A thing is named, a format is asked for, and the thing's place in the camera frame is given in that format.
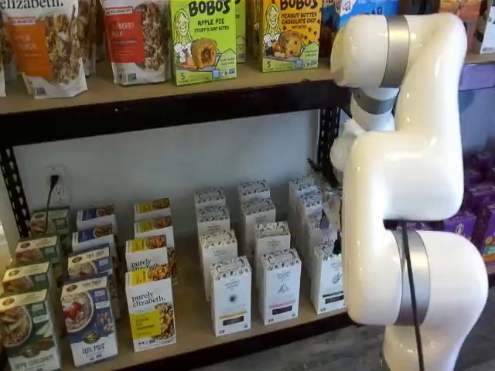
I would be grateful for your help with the white box green strip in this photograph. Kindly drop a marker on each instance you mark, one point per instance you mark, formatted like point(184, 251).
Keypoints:
point(309, 201)
point(328, 286)
point(315, 232)
point(299, 185)

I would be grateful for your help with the purple cookie box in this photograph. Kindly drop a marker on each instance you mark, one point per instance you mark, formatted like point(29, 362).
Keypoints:
point(479, 197)
point(473, 170)
point(460, 224)

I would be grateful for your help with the granola bag orange label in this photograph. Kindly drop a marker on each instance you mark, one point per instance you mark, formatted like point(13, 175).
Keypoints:
point(38, 46)

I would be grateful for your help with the white box pink strip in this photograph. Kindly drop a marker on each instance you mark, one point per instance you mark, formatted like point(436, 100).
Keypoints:
point(257, 212)
point(272, 239)
point(253, 190)
point(280, 286)

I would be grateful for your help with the green oatmeal box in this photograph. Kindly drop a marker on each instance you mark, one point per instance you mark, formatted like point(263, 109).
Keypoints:
point(27, 276)
point(27, 332)
point(36, 249)
point(50, 222)

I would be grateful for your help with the black metal shelf rack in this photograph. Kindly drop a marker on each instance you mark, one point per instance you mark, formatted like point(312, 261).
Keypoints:
point(154, 123)

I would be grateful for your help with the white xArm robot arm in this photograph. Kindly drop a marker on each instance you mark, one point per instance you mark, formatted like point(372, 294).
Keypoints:
point(406, 174)

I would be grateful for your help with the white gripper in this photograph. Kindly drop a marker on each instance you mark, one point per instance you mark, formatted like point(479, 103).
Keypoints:
point(333, 208)

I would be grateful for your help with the yellow Bobo's peanut butter box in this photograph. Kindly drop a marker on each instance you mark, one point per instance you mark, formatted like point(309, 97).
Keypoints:
point(292, 38)
point(253, 27)

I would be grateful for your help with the white snack box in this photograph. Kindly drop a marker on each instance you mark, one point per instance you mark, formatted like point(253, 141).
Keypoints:
point(487, 31)

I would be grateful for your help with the Purely Elizabeth yellow white box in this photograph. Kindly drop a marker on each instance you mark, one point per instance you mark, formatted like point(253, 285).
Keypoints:
point(145, 255)
point(151, 208)
point(149, 309)
point(152, 228)

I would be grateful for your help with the white box yellow strip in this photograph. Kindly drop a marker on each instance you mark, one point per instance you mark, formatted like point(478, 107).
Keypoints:
point(216, 251)
point(230, 297)
point(209, 197)
point(212, 220)

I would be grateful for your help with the white wall outlet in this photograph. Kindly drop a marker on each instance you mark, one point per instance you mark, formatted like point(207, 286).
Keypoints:
point(59, 191)

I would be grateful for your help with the blue oatmeal box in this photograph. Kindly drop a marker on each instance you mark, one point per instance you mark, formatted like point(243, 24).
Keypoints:
point(94, 216)
point(91, 263)
point(93, 235)
point(89, 324)

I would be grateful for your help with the green Bobo's apple pie box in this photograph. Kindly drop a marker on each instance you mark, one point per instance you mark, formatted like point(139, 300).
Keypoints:
point(240, 31)
point(205, 42)

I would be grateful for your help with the blue snack box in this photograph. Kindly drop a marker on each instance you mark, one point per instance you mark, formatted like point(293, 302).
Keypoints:
point(328, 23)

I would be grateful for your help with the granola bag red label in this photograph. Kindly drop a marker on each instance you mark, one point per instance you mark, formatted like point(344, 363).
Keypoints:
point(127, 38)

